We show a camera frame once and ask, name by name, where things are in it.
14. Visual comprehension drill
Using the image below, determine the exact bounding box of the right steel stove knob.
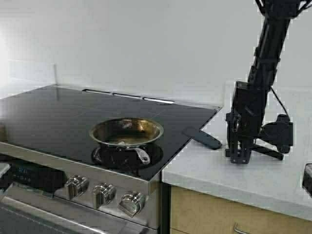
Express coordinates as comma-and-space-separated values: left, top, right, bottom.
118, 191, 146, 217

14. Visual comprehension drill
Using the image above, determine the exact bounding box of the steel stove knob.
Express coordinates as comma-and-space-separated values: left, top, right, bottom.
92, 183, 116, 209
64, 175, 89, 200
118, 191, 146, 217

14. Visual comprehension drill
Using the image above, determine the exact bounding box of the middle steel stove knob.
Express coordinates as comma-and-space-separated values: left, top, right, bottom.
92, 183, 116, 209

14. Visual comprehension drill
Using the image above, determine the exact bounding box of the stainless steel stove range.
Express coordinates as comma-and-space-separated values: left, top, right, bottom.
0, 86, 218, 234

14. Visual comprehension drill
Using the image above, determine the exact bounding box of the steel frying pan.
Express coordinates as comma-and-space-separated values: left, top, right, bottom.
89, 117, 164, 170

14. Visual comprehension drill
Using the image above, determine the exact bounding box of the wooden cabinet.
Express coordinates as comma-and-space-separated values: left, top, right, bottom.
170, 187, 312, 234

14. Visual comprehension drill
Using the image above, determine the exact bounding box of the metal drawer handle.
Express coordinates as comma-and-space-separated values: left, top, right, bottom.
233, 223, 248, 234

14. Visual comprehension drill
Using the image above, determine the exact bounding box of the oven door handle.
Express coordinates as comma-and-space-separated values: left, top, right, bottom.
0, 194, 152, 234

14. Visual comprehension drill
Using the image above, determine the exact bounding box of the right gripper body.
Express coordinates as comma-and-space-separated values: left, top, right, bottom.
227, 81, 270, 142

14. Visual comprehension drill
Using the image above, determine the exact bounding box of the black object at right edge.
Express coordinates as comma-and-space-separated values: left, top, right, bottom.
302, 163, 312, 196

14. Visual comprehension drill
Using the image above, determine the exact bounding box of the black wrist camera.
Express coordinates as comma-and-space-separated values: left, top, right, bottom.
258, 114, 293, 154

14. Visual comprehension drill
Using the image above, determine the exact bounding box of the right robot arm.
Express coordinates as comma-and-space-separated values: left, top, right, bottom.
225, 0, 312, 164

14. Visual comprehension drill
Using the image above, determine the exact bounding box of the black spatula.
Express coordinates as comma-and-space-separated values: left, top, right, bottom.
182, 127, 284, 160

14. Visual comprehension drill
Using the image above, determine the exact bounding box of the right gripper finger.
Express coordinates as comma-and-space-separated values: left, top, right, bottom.
226, 140, 244, 163
241, 140, 254, 164

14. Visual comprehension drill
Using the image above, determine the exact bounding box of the left steel stove knob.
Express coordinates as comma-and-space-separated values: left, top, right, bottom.
64, 175, 89, 200

